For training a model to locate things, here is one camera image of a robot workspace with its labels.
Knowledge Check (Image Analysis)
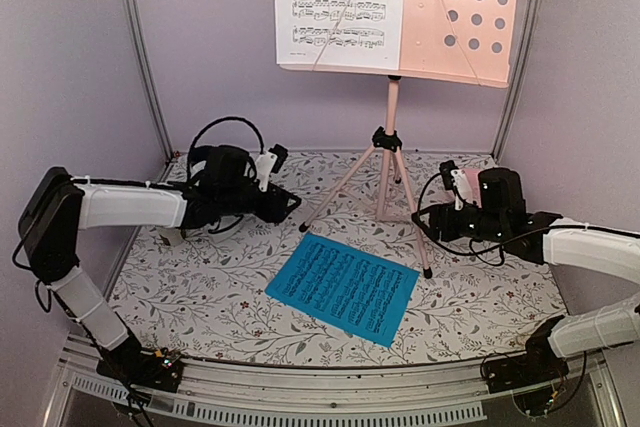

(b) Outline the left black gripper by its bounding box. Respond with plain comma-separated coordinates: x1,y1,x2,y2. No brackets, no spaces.
219,180,302,222

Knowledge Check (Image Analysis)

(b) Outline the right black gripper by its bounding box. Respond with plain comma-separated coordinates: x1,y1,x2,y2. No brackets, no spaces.
412,201,507,243

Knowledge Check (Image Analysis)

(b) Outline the blue sheet music page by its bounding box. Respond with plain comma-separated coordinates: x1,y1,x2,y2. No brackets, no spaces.
266,233,419,348

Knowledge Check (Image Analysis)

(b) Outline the white sheet music page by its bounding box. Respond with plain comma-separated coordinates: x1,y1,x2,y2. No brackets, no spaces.
274,0,404,71

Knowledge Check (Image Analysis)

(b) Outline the pink music stand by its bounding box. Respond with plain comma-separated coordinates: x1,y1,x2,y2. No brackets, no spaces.
277,0,524,279

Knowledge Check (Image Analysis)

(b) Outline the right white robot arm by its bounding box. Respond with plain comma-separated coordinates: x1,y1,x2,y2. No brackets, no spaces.
412,161,639,383

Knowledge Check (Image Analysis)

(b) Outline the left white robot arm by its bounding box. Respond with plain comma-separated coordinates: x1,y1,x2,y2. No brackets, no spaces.
14,145,301,381

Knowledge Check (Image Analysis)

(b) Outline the pink plate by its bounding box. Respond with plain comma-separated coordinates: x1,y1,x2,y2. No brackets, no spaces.
439,168,484,208

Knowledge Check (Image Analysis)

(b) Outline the white paper cup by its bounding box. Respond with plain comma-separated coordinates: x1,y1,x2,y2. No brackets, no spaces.
156,227,186,247

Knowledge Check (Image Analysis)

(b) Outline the floral table mat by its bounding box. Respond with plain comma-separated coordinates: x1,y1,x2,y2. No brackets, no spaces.
110,152,565,368

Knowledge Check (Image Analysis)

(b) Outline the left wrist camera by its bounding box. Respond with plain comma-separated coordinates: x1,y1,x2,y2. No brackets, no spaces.
255,144,288,192

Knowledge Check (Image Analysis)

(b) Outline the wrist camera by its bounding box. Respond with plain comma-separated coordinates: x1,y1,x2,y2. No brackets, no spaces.
438,160,479,209
255,144,288,192

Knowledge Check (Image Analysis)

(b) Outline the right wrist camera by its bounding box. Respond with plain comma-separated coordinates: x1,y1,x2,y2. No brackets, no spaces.
438,160,479,209

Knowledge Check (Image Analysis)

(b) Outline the aluminium front rail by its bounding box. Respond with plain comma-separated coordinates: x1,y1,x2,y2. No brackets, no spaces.
43,335,626,426

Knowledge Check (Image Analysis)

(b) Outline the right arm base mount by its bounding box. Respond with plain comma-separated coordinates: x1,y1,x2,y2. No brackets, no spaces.
480,344,569,393

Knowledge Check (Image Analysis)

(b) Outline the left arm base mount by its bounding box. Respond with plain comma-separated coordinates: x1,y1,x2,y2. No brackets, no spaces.
96,337,184,393

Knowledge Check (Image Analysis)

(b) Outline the right aluminium frame post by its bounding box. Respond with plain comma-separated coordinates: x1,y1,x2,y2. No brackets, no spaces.
491,0,543,162

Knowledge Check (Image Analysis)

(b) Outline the aluminium frame post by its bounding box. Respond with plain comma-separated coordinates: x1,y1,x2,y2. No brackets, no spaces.
491,0,543,162
122,0,173,160

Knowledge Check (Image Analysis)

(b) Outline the left aluminium frame post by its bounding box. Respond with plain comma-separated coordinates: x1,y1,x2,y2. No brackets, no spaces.
122,0,173,160

